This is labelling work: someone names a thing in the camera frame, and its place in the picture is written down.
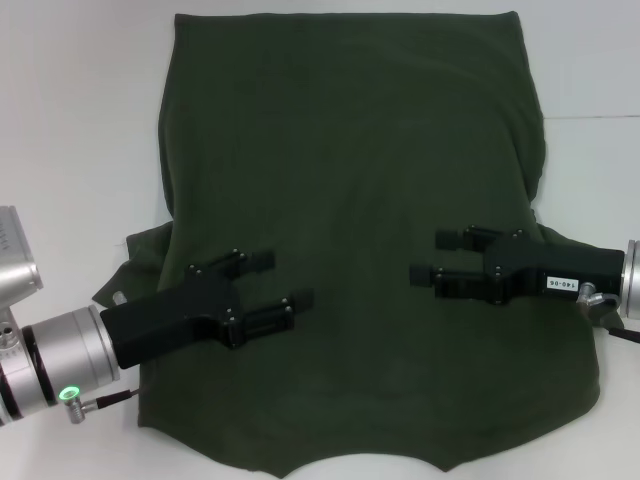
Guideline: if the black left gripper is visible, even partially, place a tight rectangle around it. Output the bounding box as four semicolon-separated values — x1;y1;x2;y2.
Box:
99;248;315;371

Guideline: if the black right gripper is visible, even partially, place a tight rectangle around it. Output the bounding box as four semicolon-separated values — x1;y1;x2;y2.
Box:
409;225;626;306

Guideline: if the dark green shirt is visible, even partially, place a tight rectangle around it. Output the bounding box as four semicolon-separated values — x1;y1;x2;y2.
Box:
92;10;624;480

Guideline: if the dark left gripper cable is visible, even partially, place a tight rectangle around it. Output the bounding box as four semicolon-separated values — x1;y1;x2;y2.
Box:
82;389;139;409

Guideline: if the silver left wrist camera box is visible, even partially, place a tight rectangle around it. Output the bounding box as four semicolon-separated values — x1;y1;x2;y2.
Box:
0;204;44;301

